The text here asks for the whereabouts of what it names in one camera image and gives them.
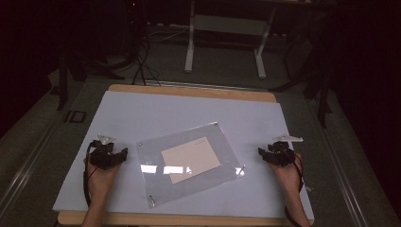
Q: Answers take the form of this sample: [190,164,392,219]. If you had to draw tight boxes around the pale lavender table sheet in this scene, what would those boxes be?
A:
[52,90,315,220]

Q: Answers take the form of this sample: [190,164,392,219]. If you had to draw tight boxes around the person's left hand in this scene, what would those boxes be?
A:
[83,153,123,197]

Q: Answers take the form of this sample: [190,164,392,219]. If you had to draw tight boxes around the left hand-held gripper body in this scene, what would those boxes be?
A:
[89,133,122,171]

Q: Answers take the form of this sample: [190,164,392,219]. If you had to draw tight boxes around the white metal desk frame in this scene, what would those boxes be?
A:
[183,0,279,79]

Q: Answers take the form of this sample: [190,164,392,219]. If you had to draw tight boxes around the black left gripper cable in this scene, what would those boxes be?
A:
[82,140,99,208]

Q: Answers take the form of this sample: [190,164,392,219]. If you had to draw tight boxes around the clear acrylic photo frame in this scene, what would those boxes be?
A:
[135,121,247,209]

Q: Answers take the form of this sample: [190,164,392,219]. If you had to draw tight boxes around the black floor stand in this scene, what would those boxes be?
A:
[269,12,335,129]
[56,44,126,112]

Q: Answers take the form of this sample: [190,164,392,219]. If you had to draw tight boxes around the metal floor rail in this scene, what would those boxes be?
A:
[0,103,74,218]
[305,99,369,227]

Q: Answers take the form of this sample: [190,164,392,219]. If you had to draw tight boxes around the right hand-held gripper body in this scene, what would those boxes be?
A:
[266,134,305,167]

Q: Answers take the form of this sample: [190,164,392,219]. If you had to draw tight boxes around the wooden table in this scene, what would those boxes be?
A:
[57,83,316,227]

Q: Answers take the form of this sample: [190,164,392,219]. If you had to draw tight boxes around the small black floor bracket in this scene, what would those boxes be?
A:
[63,110,87,124]

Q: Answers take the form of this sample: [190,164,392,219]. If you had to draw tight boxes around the person's right hand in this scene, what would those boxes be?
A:
[268,153,305,194]

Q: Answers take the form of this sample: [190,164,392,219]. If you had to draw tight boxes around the black floor cables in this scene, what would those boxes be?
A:
[131,37,163,87]

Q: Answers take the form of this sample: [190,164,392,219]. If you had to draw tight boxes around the photo card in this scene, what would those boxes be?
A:
[160,136,222,185]

